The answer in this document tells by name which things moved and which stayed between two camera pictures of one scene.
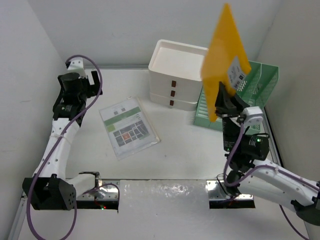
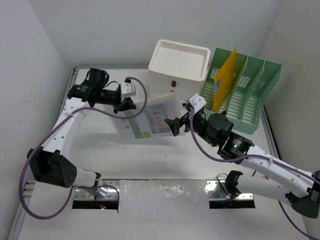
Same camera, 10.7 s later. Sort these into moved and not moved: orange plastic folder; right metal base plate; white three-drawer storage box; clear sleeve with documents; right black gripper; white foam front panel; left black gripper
Moved: orange plastic folder; left black gripper; right black gripper; clear sleeve with documents
Not moved: right metal base plate; white foam front panel; white three-drawer storage box
